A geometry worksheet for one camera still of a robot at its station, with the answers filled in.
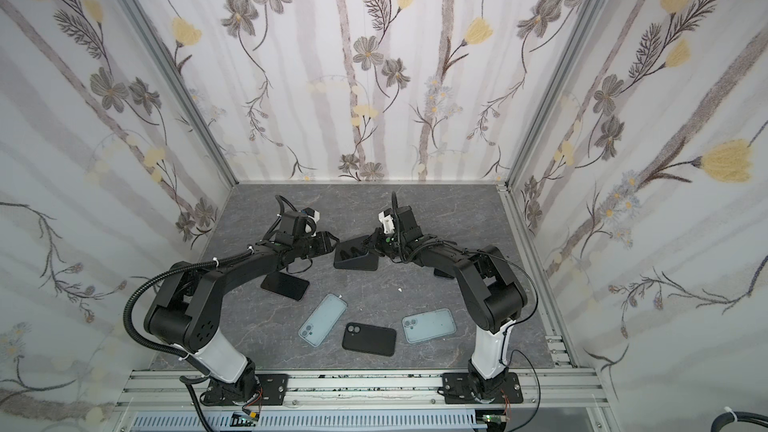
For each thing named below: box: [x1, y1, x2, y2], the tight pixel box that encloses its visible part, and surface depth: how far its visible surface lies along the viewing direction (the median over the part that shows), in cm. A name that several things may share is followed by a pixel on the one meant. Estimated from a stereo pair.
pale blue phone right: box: [402, 308, 457, 344], surface depth 87 cm
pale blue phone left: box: [298, 293, 348, 347], surface depth 88 cm
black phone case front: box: [342, 322, 397, 357], surface depth 84 cm
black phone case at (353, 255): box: [334, 236, 379, 271], surface depth 99 cm
